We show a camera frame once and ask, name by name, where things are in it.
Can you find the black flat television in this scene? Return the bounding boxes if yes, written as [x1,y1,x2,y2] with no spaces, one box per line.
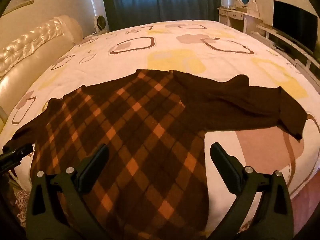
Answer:
[272,0,318,55]

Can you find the dark blue curtain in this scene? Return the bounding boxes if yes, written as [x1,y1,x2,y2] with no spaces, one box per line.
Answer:
[100,0,223,32]

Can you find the small round fan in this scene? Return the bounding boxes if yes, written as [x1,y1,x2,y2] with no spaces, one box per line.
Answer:
[94,15,108,34]

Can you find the white dressing table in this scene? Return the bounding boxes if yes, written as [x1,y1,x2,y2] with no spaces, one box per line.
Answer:
[217,5,263,34]

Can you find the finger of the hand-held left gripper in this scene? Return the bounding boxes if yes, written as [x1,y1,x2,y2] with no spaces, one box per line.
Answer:
[0,144,33,173]

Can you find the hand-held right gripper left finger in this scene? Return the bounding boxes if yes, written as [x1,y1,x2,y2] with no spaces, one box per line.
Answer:
[25,144,110,240]

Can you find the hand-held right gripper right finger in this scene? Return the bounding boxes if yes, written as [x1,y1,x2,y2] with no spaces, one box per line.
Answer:
[210,142,294,240]

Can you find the bed with patterned sheet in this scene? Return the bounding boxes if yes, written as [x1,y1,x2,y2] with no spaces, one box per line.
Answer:
[0,19,320,233]

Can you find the white television stand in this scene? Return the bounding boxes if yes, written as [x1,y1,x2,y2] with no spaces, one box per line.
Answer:
[257,24,320,73]

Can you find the brown plaid sweater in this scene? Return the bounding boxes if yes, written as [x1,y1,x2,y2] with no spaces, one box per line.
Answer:
[5,69,308,240]

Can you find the cream tufted headboard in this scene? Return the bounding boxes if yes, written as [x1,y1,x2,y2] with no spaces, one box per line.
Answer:
[0,15,84,130]

